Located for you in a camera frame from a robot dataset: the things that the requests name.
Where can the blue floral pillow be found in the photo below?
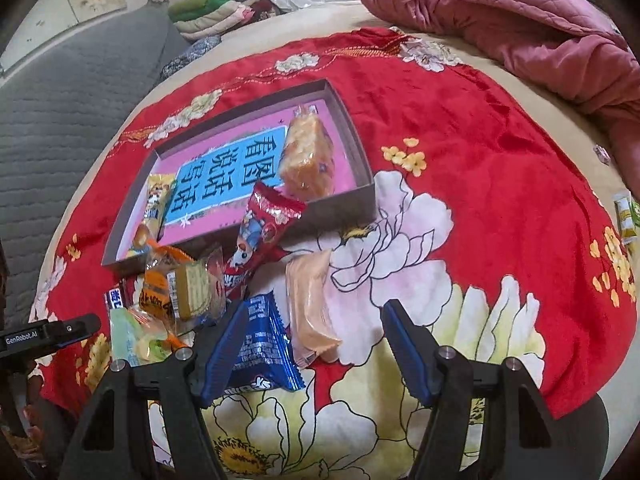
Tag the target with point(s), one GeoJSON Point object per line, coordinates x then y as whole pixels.
{"type": "Point", "coordinates": [195, 52]}

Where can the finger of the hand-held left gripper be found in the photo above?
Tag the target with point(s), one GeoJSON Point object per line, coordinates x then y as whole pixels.
{"type": "Point", "coordinates": [70, 330]}

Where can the dark brown chocolate packet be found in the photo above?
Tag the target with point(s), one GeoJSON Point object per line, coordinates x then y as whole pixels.
{"type": "Point", "coordinates": [116, 300]}

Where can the clear green cake packet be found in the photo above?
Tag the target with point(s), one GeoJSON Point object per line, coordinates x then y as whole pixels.
{"type": "Point", "coordinates": [192, 285]}

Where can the clear bread packet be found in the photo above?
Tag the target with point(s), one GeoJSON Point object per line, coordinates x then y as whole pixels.
{"type": "Point", "coordinates": [305, 155]}

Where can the stack of folded clothes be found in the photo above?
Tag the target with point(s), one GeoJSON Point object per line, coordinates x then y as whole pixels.
{"type": "Point", "coordinates": [210, 15]}

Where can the pink and blue book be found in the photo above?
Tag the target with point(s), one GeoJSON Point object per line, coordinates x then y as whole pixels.
{"type": "Point", "coordinates": [220, 135]}

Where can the blue snack packet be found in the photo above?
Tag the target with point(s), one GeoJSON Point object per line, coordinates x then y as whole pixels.
{"type": "Point", "coordinates": [265, 345]}

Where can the peach wafer packet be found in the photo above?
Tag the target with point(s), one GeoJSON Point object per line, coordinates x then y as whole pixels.
{"type": "Point", "coordinates": [310, 305]}

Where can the small yellow green packet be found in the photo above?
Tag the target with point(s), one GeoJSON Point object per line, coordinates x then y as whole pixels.
{"type": "Point", "coordinates": [625, 220]}

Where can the red snack packet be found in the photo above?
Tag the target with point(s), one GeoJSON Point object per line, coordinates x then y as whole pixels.
{"type": "Point", "coordinates": [260, 230]}

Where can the small white wrapper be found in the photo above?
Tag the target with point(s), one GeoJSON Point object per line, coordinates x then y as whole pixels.
{"type": "Point", "coordinates": [601, 154]}

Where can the orange peanut packet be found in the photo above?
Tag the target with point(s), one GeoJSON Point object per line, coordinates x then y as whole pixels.
{"type": "Point", "coordinates": [152, 287]}

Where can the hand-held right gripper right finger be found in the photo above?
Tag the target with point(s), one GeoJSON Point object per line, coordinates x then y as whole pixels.
{"type": "Point", "coordinates": [407, 355]}

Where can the grey cardboard box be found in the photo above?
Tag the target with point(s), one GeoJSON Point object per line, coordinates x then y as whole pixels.
{"type": "Point", "coordinates": [340, 210]}

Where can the pink quilt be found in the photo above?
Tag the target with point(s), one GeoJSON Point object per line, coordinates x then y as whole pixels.
{"type": "Point", "coordinates": [500, 15]}

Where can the red floral blanket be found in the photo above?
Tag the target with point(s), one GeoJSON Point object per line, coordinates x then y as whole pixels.
{"type": "Point", "coordinates": [475, 160]}

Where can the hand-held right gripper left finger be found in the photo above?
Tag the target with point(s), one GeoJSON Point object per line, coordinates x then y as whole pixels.
{"type": "Point", "coordinates": [220, 355]}

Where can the yellow snack packet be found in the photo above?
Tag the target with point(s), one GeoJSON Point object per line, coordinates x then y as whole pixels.
{"type": "Point", "coordinates": [157, 200]}

